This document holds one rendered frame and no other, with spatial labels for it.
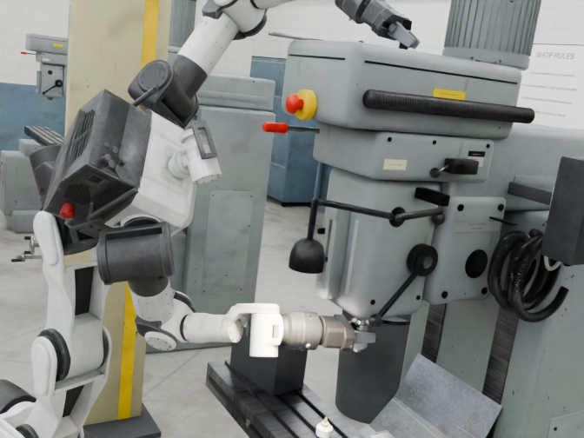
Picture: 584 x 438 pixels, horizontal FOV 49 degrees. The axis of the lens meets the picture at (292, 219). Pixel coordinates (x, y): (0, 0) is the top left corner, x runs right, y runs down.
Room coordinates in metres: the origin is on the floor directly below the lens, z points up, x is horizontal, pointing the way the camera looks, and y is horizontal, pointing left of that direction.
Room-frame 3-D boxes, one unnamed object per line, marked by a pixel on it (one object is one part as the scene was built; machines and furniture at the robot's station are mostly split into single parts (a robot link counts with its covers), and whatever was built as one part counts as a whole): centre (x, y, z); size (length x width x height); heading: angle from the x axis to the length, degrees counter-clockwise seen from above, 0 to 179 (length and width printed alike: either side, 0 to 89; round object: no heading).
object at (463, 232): (1.53, -0.36, 1.47); 0.24 x 0.19 x 0.26; 32
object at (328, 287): (1.37, -0.10, 1.45); 0.04 x 0.04 x 0.21; 32
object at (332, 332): (1.40, -0.10, 1.24); 0.13 x 0.12 x 0.10; 14
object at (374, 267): (1.43, -0.20, 1.47); 0.21 x 0.19 x 0.32; 32
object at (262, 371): (1.80, 0.02, 1.00); 0.22 x 0.12 x 0.20; 42
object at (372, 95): (1.32, -0.30, 1.79); 0.45 x 0.04 x 0.04; 122
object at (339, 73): (1.43, -0.21, 1.81); 0.47 x 0.26 x 0.16; 122
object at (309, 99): (1.30, 0.00, 1.76); 0.06 x 0.02 x 0.06; 32
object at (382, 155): (1.45, -0.23, 1.68); 0.34 x 0.24 x 0.10; 122
